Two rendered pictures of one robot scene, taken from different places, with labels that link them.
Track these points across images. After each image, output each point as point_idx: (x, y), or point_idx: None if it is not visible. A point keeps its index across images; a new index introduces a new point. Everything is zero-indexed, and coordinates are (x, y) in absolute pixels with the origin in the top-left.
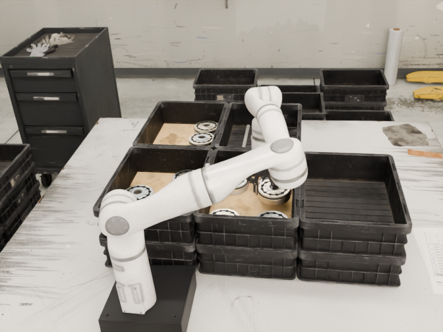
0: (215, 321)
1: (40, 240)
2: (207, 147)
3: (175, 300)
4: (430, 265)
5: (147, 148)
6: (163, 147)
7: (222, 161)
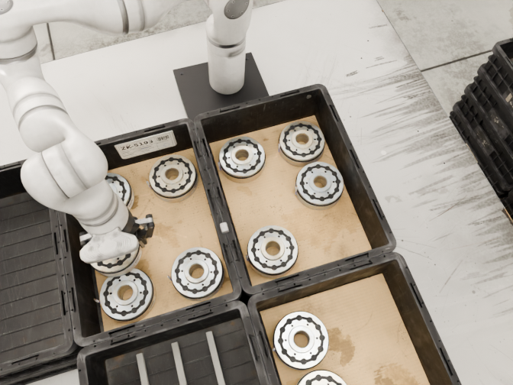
0: (160, 121)
1: (424, 149)
2: (256, 294)
3: (190, 89)
4: None
5: (364, 251)
6: (337, 262)
7: (91, 0)
